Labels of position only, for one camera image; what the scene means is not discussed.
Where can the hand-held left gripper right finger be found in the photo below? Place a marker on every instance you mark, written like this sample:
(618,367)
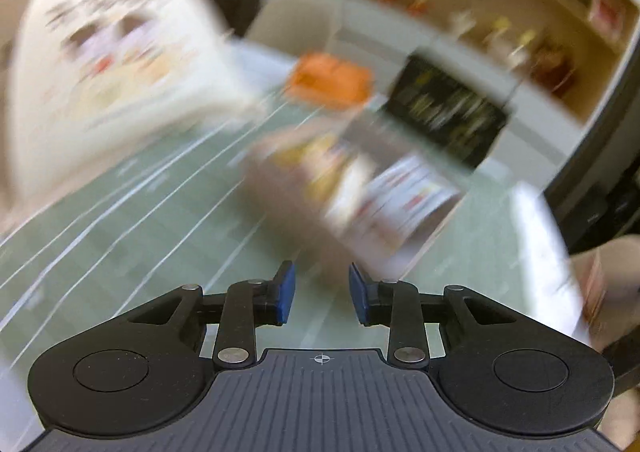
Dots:
(356,294)

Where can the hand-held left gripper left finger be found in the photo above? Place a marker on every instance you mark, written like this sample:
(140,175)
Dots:
(286,292)

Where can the pink cardboard box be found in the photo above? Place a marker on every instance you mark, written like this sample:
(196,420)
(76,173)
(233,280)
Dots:
(280,212)

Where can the green checked tablecloth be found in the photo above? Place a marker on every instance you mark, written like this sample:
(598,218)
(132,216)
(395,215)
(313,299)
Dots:
(175,232)

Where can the black printed bag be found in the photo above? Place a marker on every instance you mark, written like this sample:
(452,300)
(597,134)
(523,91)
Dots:
(445,111)

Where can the orange box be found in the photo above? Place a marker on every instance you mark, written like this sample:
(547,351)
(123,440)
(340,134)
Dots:
(330,79)

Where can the printed dome food cover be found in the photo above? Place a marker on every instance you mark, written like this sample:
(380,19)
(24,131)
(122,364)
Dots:
(115,61)

